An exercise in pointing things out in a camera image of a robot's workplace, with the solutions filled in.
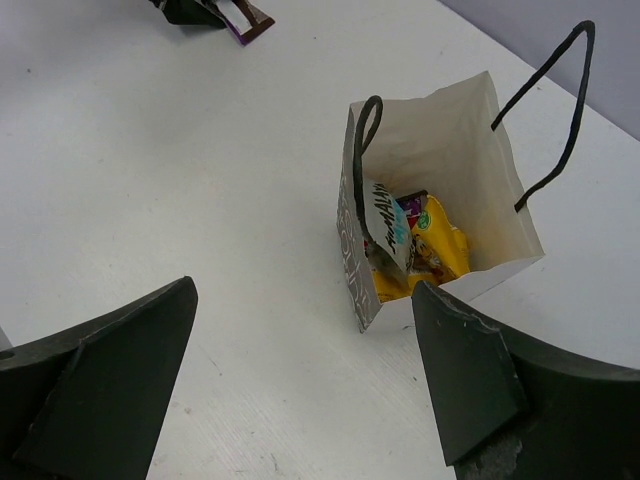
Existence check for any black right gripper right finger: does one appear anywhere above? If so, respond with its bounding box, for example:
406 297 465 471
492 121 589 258
412 282 639 479

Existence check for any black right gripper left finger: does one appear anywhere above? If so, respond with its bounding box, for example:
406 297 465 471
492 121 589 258
1 277 198 479

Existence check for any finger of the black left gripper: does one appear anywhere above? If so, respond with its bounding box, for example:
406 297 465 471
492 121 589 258
151 0 225 28

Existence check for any brown chocolate bar wrapper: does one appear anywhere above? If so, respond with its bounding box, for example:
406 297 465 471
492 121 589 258
199 0 275 46

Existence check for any large yellow M&M packet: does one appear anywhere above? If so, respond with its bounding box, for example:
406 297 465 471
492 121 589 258
372 194 470 303

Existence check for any grey blue snack packet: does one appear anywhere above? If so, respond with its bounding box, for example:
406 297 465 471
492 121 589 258
363 178 413 287

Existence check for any purple snack packet in bag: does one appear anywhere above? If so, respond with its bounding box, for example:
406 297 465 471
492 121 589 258
396 190 428 219

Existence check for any brown paper coffee bag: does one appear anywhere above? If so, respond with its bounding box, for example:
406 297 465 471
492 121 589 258
333 19 597 335

